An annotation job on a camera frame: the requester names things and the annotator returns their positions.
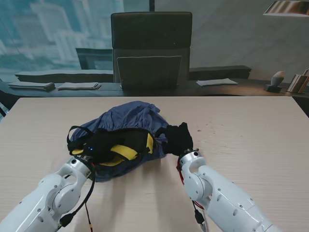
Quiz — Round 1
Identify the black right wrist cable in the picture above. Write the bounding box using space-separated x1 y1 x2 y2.
192 199 207 228

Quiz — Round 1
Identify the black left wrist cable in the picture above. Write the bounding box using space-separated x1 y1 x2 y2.
57 164 97 228

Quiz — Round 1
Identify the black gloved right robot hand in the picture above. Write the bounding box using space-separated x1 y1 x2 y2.
155 122 194 157

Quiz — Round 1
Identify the blue-purple rain cover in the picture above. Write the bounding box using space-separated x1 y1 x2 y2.
70 101 170 183

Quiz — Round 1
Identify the red right wrist wire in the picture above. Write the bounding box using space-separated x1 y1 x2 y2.
177 157 207 212

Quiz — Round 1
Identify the red wrist wire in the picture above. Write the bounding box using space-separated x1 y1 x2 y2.
84 203 94 232
177 157 207 212

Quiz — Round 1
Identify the red left wrist wire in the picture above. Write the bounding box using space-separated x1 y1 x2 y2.
84 203 94 232

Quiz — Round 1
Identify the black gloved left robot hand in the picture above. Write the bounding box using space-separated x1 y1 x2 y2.
82 131 126 165

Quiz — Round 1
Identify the printed office scene backdrop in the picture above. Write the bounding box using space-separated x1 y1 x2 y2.
0 0 309 99

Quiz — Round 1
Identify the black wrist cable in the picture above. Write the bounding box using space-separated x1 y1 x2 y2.
57 164 97 228
192 199 207 228

